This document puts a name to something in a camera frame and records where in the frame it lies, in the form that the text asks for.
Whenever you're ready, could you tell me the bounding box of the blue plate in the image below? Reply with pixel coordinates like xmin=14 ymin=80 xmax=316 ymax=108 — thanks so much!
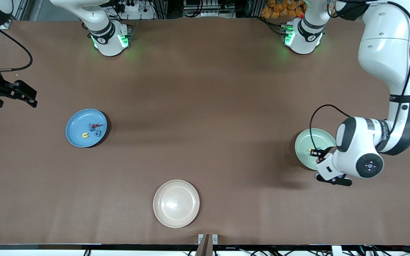
xmin=65 ymin=108 xmax=108 ymax=148

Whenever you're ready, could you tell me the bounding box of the pale green plate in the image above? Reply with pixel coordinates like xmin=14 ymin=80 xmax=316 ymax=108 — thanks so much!
xmin=295 ymin=128 xmax=337 ymax=171

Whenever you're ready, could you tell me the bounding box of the beige plate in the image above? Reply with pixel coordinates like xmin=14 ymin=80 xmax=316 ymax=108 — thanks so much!
xmin=153 ymin=180 xmax=200 ymax=228

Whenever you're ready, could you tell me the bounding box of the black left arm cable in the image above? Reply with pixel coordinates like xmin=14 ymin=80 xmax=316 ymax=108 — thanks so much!
xmin=309 ymin=0 xmax=410 ymax=150

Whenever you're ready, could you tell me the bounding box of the orange packaged goods pile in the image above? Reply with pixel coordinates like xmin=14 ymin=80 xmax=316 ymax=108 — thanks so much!
xmin=261 ymin=0 xmax=305 ymax=19

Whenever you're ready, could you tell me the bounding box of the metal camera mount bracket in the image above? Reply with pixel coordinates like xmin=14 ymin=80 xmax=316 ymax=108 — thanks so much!
xmin=198 ymin=234 xmax=218 ymax=256

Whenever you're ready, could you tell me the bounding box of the white power strip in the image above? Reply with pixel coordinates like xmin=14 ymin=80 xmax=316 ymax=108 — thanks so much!
xmin=114 ymin=0 xmax=145 ymax=13

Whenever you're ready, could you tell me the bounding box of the grey electronics rack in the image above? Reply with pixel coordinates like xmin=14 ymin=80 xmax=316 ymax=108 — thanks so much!
xmin=184 ymin=0 xmax=227 ymax=18

